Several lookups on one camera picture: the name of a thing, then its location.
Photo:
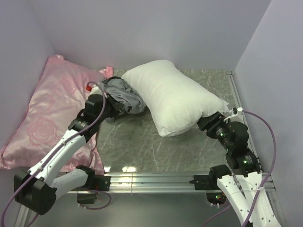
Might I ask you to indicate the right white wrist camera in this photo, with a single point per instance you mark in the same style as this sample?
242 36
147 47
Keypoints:
236 115

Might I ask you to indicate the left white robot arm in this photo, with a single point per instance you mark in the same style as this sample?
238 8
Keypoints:
40 186

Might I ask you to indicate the white pillow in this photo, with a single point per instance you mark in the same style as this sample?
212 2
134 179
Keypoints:
175 101

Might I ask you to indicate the right controller board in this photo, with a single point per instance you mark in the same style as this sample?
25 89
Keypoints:
218 199

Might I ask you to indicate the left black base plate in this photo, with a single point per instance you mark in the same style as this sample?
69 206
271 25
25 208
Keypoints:
101 183

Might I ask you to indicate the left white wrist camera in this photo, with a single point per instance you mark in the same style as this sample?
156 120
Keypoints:
95 90

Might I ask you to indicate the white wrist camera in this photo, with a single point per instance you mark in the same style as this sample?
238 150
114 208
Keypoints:
236 115
95 90

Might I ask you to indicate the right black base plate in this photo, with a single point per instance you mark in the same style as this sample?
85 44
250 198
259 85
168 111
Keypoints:
204 183

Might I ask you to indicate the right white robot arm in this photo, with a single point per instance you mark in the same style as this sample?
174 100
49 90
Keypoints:
241 179

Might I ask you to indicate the grey pillowcase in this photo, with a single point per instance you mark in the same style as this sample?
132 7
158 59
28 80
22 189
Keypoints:
125 97

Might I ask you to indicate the pink floral pillow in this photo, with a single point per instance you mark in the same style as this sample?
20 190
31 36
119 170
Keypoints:
59 95

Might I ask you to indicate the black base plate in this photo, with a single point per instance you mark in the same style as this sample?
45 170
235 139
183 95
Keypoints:
204 183
101 183

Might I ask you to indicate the aluminium mounting rail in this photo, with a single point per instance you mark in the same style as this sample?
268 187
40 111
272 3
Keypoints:
160 182

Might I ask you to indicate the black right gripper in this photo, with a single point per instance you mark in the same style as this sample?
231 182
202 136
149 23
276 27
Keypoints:
216 118

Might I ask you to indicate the left black controller box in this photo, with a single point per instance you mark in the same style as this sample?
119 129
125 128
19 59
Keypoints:
86 198

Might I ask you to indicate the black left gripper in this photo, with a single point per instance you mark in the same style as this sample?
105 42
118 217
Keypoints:
117 106

